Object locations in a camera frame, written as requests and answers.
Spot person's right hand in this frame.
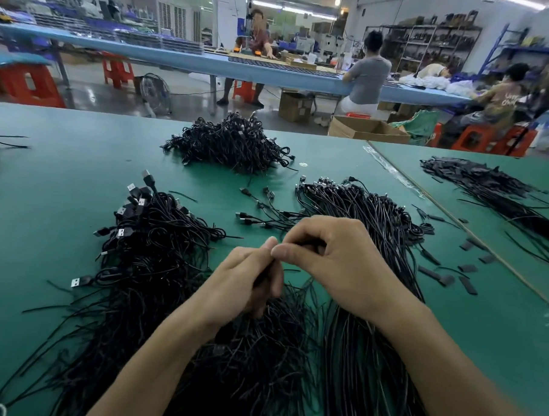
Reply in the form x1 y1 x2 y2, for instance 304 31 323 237
266 213 419 329

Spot person's left hand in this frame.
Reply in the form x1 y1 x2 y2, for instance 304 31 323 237
182 233 286 338

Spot single black cable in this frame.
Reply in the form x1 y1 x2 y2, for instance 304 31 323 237
212 258 287 348

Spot bundle of long black cables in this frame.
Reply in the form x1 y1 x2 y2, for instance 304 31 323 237
227 172 449 416

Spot small cluster of knotted cables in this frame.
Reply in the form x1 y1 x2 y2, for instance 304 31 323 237
69 167 232 295

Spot spread of straight black cables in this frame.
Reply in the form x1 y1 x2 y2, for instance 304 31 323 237
417 156 549 246

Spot pile of black cables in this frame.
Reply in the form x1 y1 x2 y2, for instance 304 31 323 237
0 183 326 416

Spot person's left forearm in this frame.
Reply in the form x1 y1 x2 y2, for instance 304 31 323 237
86 307 217 416

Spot person's right forearm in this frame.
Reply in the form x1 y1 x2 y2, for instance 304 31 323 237
379 299 549 416

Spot scattered dark tie pieces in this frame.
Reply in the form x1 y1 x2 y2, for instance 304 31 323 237
409 204 499 297

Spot open cardboard box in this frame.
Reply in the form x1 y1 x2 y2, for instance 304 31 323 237
327 115 413 144

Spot green bag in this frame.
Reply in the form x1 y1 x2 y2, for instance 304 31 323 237
391 108 443 146

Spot small cardboard box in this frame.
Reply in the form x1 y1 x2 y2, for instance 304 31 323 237
278 90 315 124

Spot pile of white bags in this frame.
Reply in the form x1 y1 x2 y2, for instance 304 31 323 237
397 70 476 99

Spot grey floor fan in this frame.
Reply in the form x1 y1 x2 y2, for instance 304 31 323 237
134 71 175 118

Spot long blue workbench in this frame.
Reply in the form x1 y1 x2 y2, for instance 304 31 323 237
0 23 474 108

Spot metal storage shelf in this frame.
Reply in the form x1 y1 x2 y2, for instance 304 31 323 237
362 5 484 80

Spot white pillar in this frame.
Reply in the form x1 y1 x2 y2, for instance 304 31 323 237
213 0 250 51

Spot blue metal rack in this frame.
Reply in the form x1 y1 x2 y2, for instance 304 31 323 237
478 22 549 81

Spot red stool with blue seat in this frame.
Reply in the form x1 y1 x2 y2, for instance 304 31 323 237
0 52 70 109

